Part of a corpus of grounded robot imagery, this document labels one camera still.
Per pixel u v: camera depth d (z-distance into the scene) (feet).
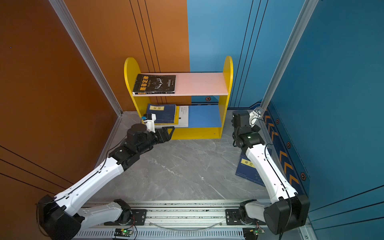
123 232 2.33
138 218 2.44
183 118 3.10
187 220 2.39
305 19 2.37
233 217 2.38
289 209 1.22
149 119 2.10
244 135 1.76
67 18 2.38
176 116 3.08
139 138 1.81
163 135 2.14
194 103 3.96
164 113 3.00
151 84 2.50
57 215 1.22
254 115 2.08
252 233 2.29
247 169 2.97
